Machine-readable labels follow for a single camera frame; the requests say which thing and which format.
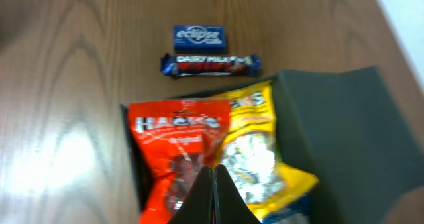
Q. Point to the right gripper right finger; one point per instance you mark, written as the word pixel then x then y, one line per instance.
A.
pixel 229 207

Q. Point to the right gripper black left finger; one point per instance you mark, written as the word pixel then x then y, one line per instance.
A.
pixel 198 205

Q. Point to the yellow Hacks candy bag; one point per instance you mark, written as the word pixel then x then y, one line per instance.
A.
pixel 249 153

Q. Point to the Dairy Milk chocolate bar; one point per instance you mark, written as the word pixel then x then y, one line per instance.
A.
pixel 178 66

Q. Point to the red Hacks candy bag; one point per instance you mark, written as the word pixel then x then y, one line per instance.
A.
pixel 177 138

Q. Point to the blue Eclipse mints box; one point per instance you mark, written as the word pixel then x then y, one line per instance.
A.
pixel 203 39

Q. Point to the dark green open box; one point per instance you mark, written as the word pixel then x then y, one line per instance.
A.
pixel 342 127

